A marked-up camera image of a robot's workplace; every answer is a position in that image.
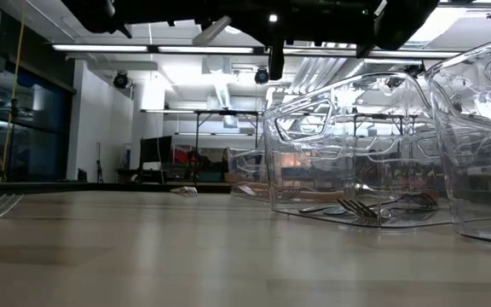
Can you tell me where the clear plastic bin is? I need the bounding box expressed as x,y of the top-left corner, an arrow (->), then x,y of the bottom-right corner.
423,32 -> 491,248
262,71 -> 456,230
227,146 -> 272,202

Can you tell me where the silver ceiling air duct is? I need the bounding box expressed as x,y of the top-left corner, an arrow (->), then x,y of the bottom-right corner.
290,0 -> 491,97

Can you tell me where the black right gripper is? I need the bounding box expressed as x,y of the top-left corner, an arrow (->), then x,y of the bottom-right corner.
264,0 -> 357,81

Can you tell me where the yellow cable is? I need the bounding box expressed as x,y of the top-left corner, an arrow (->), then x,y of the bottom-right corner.
0,8 -> 27,180

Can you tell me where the black ceiling spotlight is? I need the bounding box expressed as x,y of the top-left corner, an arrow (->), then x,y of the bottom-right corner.
253,67 -> 271,85
112,70 -> 130,90

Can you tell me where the black background table frame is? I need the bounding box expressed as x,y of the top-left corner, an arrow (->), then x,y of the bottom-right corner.
141,107 -> 264,182

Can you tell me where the black fork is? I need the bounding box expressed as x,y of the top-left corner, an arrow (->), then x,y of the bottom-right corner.
297,191 -> 440,216

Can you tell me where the black tripod stand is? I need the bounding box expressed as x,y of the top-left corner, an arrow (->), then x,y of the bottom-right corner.
7,97 -> 20,182

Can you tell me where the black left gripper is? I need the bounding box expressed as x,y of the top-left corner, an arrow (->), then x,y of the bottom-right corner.
115,0 -> 212,38

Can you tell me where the black monitor screen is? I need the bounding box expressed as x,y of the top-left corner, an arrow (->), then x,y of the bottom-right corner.
137,135 -> 174,165

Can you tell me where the black aluminium table frame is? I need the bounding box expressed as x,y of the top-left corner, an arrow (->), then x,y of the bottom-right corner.
0,181 -> 232,195

